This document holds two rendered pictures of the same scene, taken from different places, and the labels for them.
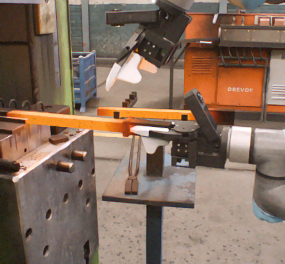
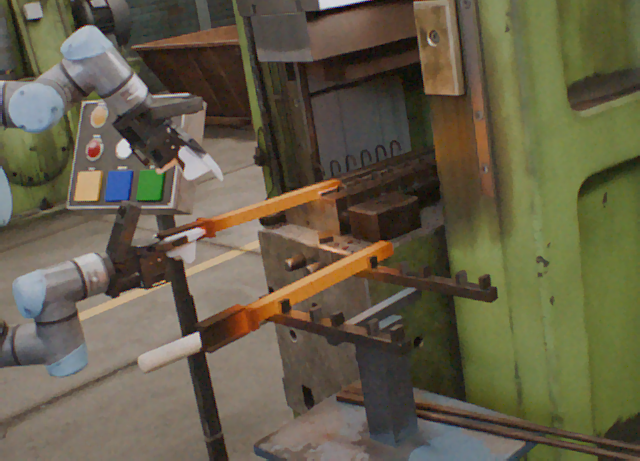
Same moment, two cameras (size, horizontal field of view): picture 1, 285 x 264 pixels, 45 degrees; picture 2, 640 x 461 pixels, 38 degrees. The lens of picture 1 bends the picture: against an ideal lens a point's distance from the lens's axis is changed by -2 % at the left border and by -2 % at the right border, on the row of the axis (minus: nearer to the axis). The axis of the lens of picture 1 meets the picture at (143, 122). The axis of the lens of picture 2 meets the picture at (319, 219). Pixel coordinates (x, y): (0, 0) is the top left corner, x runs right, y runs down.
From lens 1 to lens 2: 2.31 m
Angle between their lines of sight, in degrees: 119
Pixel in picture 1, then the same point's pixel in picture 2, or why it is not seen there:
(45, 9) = (431, 54)
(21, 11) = not seen: hidden behind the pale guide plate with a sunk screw
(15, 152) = (296, 215)
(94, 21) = not seen: outside the picture
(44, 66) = (451, 148)
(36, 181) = (275, 250)
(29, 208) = (270, 269)
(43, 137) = (328, 225)
